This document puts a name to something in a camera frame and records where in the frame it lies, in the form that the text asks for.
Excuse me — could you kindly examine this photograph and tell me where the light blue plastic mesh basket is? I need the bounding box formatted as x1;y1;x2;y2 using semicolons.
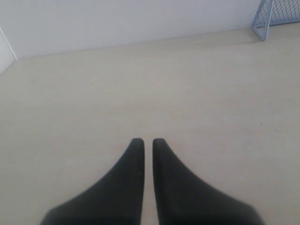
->
251;0;300;41

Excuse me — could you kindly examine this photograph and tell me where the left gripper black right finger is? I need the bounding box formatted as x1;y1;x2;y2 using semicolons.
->
152;138;261;225

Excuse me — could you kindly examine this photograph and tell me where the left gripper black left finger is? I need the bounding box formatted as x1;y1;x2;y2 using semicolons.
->
41;138;144;225

